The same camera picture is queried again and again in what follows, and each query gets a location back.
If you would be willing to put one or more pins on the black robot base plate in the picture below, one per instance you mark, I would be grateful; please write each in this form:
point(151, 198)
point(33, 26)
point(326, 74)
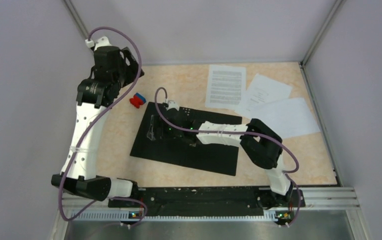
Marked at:
point(221, 201)

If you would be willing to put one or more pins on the teal folder black inside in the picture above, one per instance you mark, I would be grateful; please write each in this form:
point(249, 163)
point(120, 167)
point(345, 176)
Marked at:
point(157, 141)

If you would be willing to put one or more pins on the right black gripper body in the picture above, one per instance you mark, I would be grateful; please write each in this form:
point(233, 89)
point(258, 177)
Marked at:
point(168, 133)

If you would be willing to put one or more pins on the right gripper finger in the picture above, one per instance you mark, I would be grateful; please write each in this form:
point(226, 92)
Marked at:
point(155, 122)
point(153, 134)

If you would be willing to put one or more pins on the white slotted cable duct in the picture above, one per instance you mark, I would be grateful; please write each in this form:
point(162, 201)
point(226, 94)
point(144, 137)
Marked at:
point(133, 216)

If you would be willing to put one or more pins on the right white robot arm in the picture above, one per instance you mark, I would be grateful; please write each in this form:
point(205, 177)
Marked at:
point(260, 143)

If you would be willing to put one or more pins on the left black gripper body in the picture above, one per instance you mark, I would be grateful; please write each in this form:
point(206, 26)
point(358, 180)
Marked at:
point(119, 75)

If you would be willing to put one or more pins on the white paper sheet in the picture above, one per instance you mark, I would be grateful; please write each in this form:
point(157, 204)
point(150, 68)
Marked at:
point(262, 90)
point(288, 118)

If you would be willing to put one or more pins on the printed text paper sheet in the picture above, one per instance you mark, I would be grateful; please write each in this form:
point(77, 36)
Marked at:
point(225, 86)

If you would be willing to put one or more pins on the red blue toy block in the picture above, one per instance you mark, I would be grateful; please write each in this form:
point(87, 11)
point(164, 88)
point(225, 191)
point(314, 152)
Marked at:
point(137, 100)

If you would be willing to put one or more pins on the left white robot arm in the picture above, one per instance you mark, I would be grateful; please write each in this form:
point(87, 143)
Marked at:
point(79, 176)

